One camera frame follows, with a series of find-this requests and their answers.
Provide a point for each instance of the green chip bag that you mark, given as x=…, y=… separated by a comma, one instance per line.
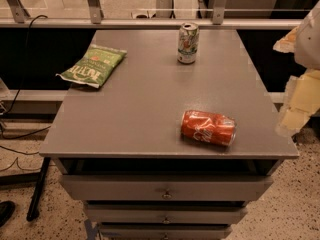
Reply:
x=95, y=67

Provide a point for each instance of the red coke can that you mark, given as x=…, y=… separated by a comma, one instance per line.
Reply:
x=208, y=127

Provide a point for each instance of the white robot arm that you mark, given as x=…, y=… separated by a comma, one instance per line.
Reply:
x=304, y=41

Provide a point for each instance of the grey drawer cabinet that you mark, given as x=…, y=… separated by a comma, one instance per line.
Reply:
x=121, y=152

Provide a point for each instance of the green white 7up can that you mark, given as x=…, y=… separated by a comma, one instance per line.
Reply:
x=188, y=42

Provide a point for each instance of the metal railing frame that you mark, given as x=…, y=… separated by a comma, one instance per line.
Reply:
x=150, y=14

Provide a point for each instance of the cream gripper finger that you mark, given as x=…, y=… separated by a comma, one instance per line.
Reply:
x=301, y=101

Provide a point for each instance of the black metal leg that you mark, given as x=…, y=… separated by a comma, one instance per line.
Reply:
x=33, y=211

